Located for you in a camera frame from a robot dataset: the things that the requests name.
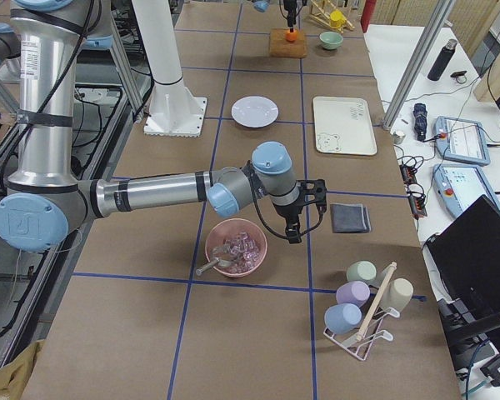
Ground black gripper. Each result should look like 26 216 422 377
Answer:
282 0 298 30
270 180 325 244

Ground orange fruit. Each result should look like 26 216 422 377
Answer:
285 30 298 43

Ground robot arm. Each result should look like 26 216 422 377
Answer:
252 0 299 33
0 1 327 253

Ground cream bear tray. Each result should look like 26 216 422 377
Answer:
312 96 378 156

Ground wooden mug rack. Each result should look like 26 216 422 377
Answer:
308 0 355 33

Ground wooden cutting board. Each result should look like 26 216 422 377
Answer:
269 28 308 59

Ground green bowl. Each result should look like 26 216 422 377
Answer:
319 31 343 51

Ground yellow mug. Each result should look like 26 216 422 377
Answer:
329 9 348 31

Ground clear ice cubes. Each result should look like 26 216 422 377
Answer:
220 232 262 275

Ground grey folded cloth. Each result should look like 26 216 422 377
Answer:
331 203 372 233

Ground pink bowl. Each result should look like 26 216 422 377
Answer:
199 218 268 278

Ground metal scoop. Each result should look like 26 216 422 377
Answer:
195 246 236 276

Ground green cup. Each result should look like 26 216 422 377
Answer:
346 260 377 285

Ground purple cup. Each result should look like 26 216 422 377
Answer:
336 281 370 307

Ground blue cup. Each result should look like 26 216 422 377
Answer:
324 303 362 334

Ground white round plate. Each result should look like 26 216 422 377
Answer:
231 96 279 128

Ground beige cup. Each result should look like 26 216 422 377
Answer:
379 278 413 313

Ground black power strip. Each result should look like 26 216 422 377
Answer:
399 164 428 220

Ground small metal cylinder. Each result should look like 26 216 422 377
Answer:
392 130 405 145

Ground black water bottle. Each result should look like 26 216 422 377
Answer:
427 39 458 82

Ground near teach pendant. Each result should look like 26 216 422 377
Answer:
432 163 500 218

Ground teach pendant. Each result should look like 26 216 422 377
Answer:
433 116 491 166
432 163 500 218

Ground black laptop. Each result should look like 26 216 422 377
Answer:
427 195 500 320

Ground far teach pendant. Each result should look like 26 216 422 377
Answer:
433 116 491 166

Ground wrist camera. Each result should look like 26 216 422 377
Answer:
299 179 328 213

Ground white wire cup rack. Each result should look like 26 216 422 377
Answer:
323 262 401 361

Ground white pedestal column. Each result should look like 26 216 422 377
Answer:
132 0 183 98

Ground white pedestal base plate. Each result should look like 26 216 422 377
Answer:
143 95 208 138

